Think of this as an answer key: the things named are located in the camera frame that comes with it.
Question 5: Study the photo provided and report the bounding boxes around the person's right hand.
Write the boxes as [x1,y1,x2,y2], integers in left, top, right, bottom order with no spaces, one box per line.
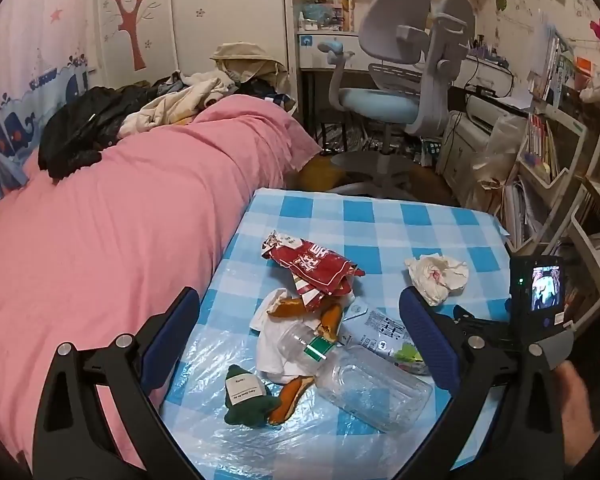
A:
[560,361,600,467]

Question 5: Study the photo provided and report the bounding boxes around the clear plastic bag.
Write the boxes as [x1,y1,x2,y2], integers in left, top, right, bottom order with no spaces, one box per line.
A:
[472,115,528,221]

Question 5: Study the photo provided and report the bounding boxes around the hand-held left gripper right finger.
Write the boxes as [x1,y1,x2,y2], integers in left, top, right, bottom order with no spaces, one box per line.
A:
[399,286,568,480]

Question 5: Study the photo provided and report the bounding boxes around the beige clothes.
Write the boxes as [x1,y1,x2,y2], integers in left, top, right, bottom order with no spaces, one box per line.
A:
[117,71,236,138]

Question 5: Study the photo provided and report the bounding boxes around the whale print curtain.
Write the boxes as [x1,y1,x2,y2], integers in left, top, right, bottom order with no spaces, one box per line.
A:
[0,0,101,206]

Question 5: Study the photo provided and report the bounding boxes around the white wardrobe tree decal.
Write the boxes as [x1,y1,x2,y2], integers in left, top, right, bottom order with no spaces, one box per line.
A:
[97,0,288,92]

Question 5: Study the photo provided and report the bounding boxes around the black jacket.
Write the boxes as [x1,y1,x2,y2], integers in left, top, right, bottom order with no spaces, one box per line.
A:
[37,86,161,181]

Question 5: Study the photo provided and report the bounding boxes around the blue white checked tablecloth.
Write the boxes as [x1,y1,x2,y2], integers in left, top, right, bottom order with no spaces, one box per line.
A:
[157,187,512,480]

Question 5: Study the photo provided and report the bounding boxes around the white book rack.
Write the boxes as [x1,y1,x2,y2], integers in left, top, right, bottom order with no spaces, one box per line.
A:
[512,35,600,311]

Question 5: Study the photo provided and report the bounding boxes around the dark green wrapper white label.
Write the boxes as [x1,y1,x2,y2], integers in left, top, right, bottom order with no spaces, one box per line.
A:
[223,364,281,428]

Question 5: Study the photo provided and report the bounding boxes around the red snack packet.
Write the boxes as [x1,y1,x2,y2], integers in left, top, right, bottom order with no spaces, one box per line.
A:
[262,230,366,311]

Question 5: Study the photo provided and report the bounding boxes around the white tissue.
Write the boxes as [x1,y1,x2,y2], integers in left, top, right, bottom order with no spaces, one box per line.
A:
[405,254,470,307]

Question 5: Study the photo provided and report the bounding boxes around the white printer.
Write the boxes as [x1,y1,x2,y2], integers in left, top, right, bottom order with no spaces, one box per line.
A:
[466,95,530,136]

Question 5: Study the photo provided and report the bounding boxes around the green and white wrapper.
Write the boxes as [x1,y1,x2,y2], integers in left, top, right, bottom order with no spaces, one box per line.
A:
[392,342,431,376]

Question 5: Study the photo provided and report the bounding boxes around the white printed packet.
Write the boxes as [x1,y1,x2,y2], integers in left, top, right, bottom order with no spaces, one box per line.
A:
[342,305,411,357]

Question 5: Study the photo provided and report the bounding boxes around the white drawer cabinet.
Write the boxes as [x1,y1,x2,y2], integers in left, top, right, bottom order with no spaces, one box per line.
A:
[439,110,498,192]

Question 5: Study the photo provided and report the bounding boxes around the white cloth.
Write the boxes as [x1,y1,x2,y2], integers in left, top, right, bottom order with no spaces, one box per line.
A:
[250,288,321,386]

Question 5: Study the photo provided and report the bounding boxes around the pink blanket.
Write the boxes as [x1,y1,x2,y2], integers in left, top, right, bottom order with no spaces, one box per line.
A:
[0,94,323,476]

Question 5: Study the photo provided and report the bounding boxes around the beige hat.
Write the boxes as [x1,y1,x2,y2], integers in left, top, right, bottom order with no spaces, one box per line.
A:
[210,42,287,82]

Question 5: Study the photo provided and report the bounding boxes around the grey blue office chair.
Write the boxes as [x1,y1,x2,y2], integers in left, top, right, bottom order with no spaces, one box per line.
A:
[317,0,477,201]

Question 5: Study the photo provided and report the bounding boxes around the clear plastic bottle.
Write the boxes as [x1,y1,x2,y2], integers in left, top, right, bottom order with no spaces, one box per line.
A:
[277,321,433,433]

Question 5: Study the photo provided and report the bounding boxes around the blue plastic bag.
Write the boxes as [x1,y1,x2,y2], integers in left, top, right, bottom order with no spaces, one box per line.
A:
[299,2,333,32]

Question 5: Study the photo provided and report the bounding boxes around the row of upright books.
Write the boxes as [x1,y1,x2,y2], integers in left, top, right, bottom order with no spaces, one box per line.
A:
[526,112,562,182]

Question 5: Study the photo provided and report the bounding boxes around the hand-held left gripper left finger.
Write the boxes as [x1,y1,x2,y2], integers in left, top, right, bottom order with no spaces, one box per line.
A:
[32,286,201,480]

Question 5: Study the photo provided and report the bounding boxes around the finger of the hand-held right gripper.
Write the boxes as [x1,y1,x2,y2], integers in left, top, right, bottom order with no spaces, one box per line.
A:
[452,304,523,351]

